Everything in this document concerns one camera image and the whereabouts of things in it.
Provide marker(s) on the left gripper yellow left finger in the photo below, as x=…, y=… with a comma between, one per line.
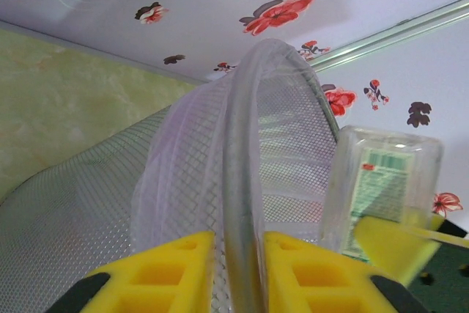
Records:
x=154, y=283

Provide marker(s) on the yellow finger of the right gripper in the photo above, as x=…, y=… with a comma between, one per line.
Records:
x=395, y=250
x=452, y=239

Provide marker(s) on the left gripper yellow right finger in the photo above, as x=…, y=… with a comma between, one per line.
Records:
x=322, y=287

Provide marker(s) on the clear bottle with green label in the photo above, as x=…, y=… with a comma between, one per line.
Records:
x=381, y=181

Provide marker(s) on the translucent mesh plastic bin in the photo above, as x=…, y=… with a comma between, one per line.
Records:
x=183, y=166

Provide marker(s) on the aluminium corner frame post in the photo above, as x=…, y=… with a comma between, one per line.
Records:
x=395, y=33

